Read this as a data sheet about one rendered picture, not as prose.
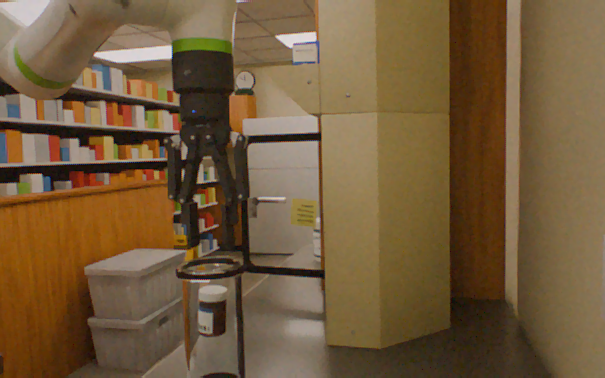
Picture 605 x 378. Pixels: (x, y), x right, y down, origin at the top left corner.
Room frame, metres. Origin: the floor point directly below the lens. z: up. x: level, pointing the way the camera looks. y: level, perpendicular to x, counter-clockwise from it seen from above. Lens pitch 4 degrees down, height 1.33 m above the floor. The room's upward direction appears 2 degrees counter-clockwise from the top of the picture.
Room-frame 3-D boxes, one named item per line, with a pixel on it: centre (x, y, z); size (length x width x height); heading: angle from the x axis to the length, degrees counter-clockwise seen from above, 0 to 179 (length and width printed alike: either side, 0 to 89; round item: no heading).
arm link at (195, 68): (0.72, 0.14, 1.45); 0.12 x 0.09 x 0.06; 165
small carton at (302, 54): (1.06, -0.01, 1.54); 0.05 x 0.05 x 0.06; 83
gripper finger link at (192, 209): (0.73, 0.17, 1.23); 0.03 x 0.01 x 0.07; 165
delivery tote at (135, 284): (3.11, 1.12, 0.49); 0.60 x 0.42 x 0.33; 165
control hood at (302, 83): (1.10, -0.02, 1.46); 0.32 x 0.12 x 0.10; 165
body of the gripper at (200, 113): (0.72, 0.15, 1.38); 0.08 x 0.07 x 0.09; 75
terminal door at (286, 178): (1.30, 0.04, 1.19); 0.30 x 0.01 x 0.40; 68
